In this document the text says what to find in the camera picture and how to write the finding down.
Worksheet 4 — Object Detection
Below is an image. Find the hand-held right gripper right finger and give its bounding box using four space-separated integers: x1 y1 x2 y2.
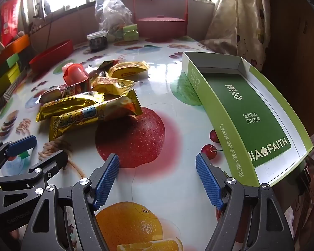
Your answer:
195 153 295 251

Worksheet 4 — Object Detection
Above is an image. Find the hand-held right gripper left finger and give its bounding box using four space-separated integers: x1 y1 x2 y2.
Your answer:
22 153 121 251

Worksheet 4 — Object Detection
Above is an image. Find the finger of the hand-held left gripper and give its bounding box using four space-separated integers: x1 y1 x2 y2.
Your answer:
0 135 37 174
0 150 68 196

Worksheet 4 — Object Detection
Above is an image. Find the gold foil snack packet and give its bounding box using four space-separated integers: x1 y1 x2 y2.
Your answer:
36 91 105 123

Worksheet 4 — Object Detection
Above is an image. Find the long yellow snack packet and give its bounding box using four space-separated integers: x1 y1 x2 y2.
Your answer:
49 90 142 140

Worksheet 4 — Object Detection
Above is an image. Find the green cardboard box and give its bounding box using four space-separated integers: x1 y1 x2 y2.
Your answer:
182 51 314 187

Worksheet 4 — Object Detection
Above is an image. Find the yellow pillow snack packet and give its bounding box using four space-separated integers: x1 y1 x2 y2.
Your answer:
107 61 150 79
90 76 135 96

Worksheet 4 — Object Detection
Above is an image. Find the dark red plum candy packet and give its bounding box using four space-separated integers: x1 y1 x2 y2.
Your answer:
93 60 114 77

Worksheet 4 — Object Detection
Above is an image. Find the striped box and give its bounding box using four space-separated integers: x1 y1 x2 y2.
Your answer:
3 70 32 101

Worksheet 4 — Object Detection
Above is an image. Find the yellow-green box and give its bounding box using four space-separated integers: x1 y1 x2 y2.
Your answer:
0 64 21 97

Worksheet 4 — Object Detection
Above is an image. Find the small bright green box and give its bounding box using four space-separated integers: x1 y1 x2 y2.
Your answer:
6 53 20 68

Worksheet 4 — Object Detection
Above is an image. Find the red oval tray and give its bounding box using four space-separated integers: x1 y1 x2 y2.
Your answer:
29 40 74 74

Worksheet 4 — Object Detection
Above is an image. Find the orange box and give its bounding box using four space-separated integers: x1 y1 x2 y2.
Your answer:
0 35 30 68

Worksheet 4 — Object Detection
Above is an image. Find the red printed bag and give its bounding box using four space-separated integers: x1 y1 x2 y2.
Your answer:
0 0 24 46

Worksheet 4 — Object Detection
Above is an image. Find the clear jar with dark contents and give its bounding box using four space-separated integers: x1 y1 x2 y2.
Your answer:
87 31 108 53

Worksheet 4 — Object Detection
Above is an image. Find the green glass jar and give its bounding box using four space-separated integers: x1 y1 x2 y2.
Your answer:
122 24 140 42

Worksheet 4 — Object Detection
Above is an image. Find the clear plastic bag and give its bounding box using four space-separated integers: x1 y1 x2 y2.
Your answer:
95 0 134 36

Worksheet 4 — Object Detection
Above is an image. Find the cream patterned curtain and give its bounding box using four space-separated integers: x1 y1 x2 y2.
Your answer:
199 0 271 71

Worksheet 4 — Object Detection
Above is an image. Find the thin dark cable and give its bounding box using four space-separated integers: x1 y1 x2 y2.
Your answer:
47 18 53 49

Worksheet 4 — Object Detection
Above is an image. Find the red basket with handle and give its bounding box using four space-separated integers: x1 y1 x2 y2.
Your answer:
132 0 190 42

